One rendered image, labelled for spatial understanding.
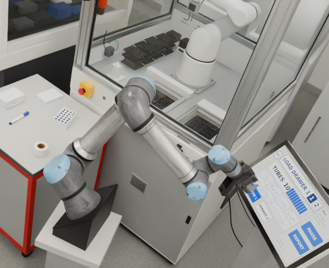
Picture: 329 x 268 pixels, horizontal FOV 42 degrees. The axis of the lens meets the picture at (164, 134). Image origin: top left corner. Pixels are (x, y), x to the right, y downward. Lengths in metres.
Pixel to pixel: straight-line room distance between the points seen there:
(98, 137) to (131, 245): 1.26
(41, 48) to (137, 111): 1.41
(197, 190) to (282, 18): 0.73
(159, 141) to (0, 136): 1.00
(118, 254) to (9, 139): 1.03
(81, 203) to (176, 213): 0.88
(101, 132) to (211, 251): 1.53
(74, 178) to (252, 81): 0.85
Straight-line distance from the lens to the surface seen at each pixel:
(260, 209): 1.90
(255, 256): 2.12
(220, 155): 1.63
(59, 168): 1.67
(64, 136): 2.29
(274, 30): 1.78
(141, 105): 1.48
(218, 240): 3.06
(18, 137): 2.26
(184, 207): 2.41
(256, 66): 1.84
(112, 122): 1.66
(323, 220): 1.80
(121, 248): 2.81
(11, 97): 2.43
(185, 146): 2.16
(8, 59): 2.64
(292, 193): 1.88
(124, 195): 2.67
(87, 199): 1.72
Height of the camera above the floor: 2.25
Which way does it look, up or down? 37 degrees down
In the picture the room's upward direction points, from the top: 18 degrees clockwise
